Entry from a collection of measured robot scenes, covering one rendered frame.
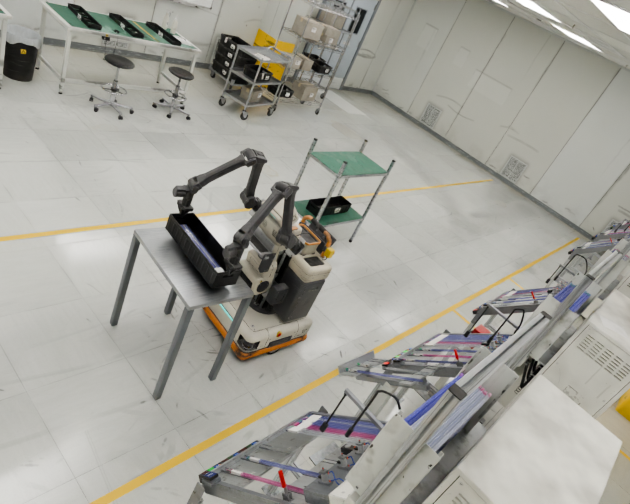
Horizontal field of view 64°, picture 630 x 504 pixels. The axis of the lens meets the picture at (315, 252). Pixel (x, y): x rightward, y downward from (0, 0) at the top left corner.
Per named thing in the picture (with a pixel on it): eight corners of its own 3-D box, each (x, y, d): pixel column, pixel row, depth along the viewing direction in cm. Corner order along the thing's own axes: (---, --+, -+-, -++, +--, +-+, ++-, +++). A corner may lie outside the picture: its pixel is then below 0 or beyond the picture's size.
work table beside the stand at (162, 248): (168, 310, 376) (197, 224, 336) (215, 379, 341) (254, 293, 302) (109, 322, 343) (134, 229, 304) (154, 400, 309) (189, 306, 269)
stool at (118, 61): (81, 99, 599) (90, 48, 568) (121, 102, 638) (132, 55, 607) (101, 119, 577) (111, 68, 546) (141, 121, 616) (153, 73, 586)
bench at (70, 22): (31, 66, 615) (39, -1, 575) (158, 81, 751) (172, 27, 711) (57, 95, 582) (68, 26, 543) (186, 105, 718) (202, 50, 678)
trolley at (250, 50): (215, 104, 771) (235, 40, 722) (248, 101, 847) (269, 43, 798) (242, 121, 758) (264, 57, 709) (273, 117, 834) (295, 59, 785)
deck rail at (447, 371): (390, 373, 313) (389, 363, 313) (392, 372, 315) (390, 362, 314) (504, 381, 267) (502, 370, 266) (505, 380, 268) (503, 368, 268)
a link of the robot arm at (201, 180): (258, 164, 301) (252, 151, 306) (255, 158, 296) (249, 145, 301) (194, 195, 299) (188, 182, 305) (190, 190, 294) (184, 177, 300)
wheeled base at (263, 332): (262, 290, 436) (272, 269, 423) (306, 342, 404) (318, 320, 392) (196, 304, 388) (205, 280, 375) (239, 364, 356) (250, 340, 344)
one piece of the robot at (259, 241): (251, 246, 353) (261, 222, 343) (273, 271, 340) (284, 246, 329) (232, 248, 342) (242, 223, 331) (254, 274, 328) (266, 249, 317)
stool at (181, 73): (143, 104, 659) (153, 63, 631) (166, 100, 704) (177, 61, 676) (177, 124, 654) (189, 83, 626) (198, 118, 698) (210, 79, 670)
